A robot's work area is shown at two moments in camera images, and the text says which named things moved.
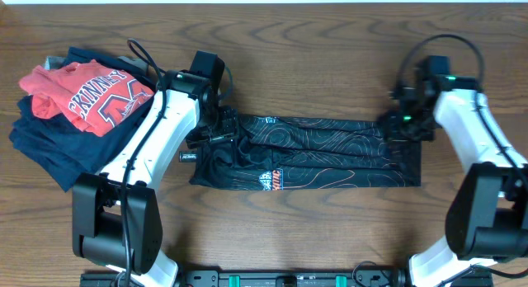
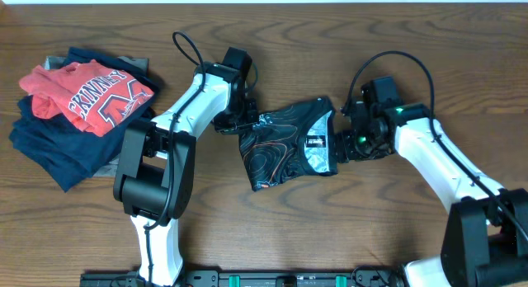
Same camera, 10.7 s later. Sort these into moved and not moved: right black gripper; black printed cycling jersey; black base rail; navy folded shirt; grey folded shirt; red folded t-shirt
Moved: right black gripper; black printed cycling jersey
Not moved: navy folded shirt; grey folded shirt; red folded t-shirt; black base rail
